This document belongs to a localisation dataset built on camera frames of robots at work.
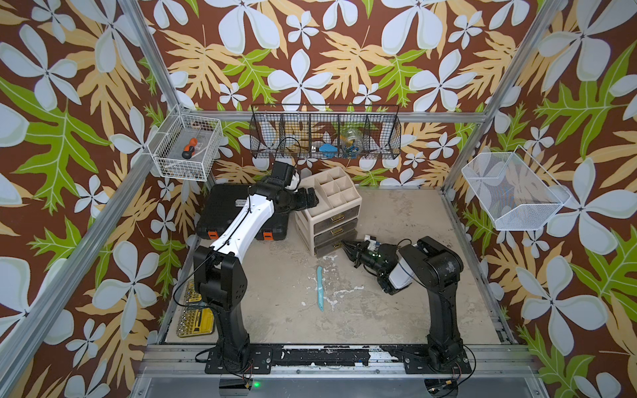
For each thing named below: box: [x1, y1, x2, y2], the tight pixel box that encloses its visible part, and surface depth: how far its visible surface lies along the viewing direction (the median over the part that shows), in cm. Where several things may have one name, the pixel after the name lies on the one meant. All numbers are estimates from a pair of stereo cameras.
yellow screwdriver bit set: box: [176, 279, 215, 338], surface depth 80 cm
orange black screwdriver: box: [181, 137, 199, 160], surface depth 81 cm
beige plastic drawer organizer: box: [294, 165, 363, 259], surface depth 87 cm
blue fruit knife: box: [316, 265, 325, 312], surface depth 90 cm
